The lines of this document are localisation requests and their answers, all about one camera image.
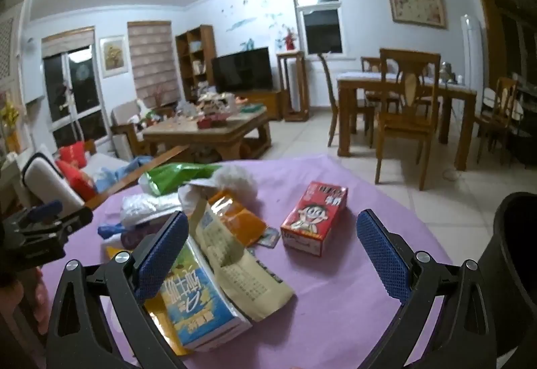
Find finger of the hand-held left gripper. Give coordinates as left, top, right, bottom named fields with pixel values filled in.
left=7, top=205, right=94, bottom=242
left=23, top=200, right=64, bottom=224

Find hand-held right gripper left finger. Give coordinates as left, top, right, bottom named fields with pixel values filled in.
left=45, top=210, right=190, bottom=369

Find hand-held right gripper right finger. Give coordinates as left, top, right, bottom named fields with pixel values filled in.
left=356, top=209, right=502, bottom=369

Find blue yellow drink carton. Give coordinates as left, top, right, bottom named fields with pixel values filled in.
left=145, top=238, right=253, bottom=353

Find white napkin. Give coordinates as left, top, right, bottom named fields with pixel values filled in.
left=178, top=180, right=219, bottom=219

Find red milk carton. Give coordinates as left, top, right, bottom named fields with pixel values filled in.
left=280, top=181, right=349, bottom=257

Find orange plastic wrapper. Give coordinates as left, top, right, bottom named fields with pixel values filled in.
left=207, top=189, right=269, bottom=248

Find beige printed paper packet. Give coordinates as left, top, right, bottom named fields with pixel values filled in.
left=189, top=201, right=295, bottom=323

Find white fluffy pompom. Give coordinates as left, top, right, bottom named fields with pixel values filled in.
left=210, top=165, right=258, bottom=201

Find black trash bin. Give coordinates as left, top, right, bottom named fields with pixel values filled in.
left=476, top=192, right=537, bottom=369

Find person's left forearm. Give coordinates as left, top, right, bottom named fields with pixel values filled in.
left=16, top=268, right=48, bottom=336

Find white cushion with dark edge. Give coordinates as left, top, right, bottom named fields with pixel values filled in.
left=21, top=151, right=85, bottom=211

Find blue plastic wrapper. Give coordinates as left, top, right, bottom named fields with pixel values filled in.
left=97, top=224, right=139, bottom=241

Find red cushion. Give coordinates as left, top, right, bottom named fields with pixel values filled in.
left=56, top=143, right=98, bottom=202

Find white crinkled plastic bag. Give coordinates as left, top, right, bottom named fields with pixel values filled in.
left=119, top=193, right=185, bottom=228

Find yellow paper packet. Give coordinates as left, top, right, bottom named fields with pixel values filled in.
left=143, top=296, right=194, bottom=359

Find blue cloth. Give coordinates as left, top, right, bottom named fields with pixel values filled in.
left=94, top=156, right=154, bottom=192

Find purple tablecloth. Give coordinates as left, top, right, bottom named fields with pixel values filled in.
left=40, top=155, right=456, bottom=369

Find green plastic packet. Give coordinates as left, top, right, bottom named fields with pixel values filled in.
left=138, top=163, right=223, bottom=196

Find yellow flowers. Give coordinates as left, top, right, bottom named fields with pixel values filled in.
left=0, top=100, right=21, bottom=152

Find small silver snack wrapper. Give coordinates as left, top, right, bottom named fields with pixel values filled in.
left=256, top=227, right=281, bottom=247

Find glass balcony door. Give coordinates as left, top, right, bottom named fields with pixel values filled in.
left=41, top=27, right=108, bottom=148

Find beige armchair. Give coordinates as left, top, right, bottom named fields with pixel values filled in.
left=111, top=100, right=146, bottom=157

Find wooden coffee table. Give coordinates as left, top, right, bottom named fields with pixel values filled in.
left=143, top=105, right=273, bottom=162

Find wooden dining chair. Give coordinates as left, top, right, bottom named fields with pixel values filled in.
left=474, top=77, right=519, bottom=164
left=318, top=54, right=377, bottom=148
left=375, top=49, right=441, bottom=191
left=361, top=56, right=400, bottom=115

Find wooden dining table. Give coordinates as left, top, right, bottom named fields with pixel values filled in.
left=336, top=71, right=478, bottom=171

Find small framed flower picture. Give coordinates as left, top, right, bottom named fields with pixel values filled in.
left=99, top=35, right=128, bottom=78

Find window with striped blind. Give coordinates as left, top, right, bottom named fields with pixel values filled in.
left=127, top=20, right=177, bottom=108

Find tall wooden plant stand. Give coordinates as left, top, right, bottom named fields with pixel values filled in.
left=276, top=51, right=310, bottom=122

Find white dining tablecloth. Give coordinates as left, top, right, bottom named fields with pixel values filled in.
left=337, top=70, right=477, bottom=93

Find wooden television cabinet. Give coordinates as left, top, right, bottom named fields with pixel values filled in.
left=227, top=90, right=282, bottom=121

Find black television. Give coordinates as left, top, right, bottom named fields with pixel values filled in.
left=211, top=46, right=274, bottom=94

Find wooden bookshelf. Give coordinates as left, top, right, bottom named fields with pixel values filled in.
left=175, top=25, right=217, bottom=104

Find white floor air conditioner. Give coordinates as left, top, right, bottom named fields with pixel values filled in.
left=460, top=14, right=484, bottom=87

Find red vase with flowers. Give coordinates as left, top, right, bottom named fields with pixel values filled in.
left=281, top=27, right=298, bottom=51

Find white window with valance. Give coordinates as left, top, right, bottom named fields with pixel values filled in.
left=292, top=0, right=346, bottom=56

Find wide framed picture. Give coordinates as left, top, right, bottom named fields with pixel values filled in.
left=386, top=0, right=448, bottom=30

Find wooden frame sofa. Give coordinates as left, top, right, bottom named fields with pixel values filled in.
left=17, top=145, right=190, bottom=211

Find wooden door frame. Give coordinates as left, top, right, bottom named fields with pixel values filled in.
left=477, top=0, right=537, bottom=168

